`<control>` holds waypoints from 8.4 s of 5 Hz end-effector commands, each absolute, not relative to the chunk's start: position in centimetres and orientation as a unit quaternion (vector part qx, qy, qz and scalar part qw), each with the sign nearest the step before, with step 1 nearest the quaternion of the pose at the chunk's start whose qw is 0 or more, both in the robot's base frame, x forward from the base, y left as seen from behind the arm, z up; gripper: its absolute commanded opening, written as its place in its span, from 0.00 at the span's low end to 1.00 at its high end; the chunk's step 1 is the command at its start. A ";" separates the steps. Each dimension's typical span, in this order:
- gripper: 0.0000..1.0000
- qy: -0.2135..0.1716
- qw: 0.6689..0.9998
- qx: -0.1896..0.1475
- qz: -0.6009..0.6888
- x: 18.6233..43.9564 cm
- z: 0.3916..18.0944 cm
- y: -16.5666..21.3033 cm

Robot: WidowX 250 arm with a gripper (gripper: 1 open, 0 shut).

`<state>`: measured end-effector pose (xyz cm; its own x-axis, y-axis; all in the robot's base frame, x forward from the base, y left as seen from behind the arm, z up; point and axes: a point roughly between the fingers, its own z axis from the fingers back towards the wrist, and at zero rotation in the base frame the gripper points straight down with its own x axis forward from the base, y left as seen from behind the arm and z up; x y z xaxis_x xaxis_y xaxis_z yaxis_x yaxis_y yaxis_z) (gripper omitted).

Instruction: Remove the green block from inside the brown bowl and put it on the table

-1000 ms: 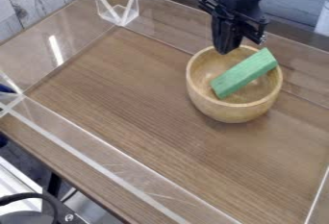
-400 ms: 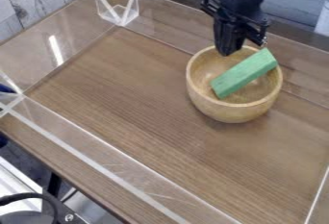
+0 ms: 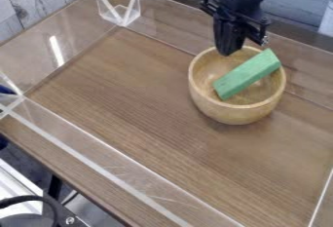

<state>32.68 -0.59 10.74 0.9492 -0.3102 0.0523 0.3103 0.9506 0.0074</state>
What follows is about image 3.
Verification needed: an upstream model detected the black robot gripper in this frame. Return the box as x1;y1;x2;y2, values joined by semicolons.
201;0;270;57

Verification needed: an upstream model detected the green wooden block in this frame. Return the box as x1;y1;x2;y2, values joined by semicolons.
213;49;281;100

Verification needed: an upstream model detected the brown wooden bowl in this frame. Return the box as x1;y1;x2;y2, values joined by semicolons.
188;46;287;125

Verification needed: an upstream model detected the black table leg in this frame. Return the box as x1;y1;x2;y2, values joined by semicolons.
48;175;63;201

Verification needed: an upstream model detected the clear acrylic tray wall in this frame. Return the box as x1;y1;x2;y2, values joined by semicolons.
0;0;333;227

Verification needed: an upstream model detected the black metal bracket with screw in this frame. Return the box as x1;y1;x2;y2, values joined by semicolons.
42;195;90;227

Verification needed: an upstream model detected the black cable loop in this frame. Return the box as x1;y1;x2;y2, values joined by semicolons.
0;194;61;227

